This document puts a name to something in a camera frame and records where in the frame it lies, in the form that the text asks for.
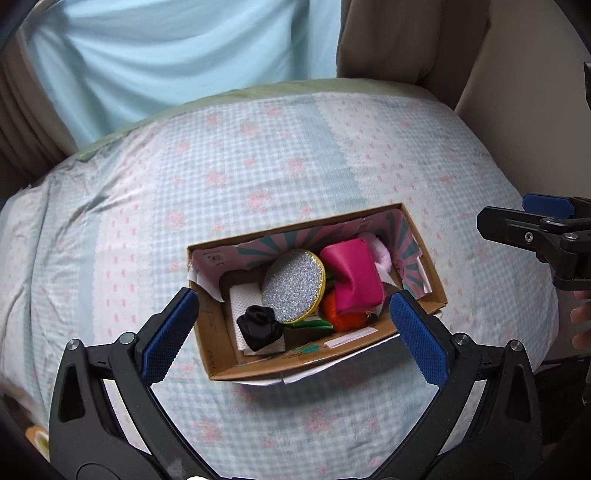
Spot pale green mattress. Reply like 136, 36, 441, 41
74, 76, 439, 162

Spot magenta pouch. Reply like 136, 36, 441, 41
318, 239, 386, 319

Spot beige curtain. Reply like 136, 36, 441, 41
0, 28, 79, 199
336, 0, 490, 95

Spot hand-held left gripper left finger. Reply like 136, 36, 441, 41
48, 287, 218, 480

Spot checked floral bed sheet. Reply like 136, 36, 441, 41
0, 90, 561, 480

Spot person's right hand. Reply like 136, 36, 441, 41
570, 290, 591, 352

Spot black scrunchie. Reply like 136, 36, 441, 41
236, 305, 284, 354

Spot light blue hanging cloth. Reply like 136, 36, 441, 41
25, 0, 342, 146

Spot green snack packet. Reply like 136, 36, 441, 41
284, 316, 334, 330

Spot small yellow object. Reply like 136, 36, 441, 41
25, 427, 50, 462

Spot cardboard box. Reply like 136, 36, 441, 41
186, 202, 448, 385

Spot round silver glitter pad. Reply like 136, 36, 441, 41
261, 249, 328, 322

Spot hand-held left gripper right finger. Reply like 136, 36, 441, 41
369, 290, 543, 480

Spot white textured cloth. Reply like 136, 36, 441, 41
229, 284, 287, 356

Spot pink fluffy scrunchie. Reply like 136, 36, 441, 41
358, 232, 394, 278

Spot orange pompom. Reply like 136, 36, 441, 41
321, 293, 370, 333

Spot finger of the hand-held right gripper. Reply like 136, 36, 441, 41
523, 194, 591, 222
477, 206, 568, 259

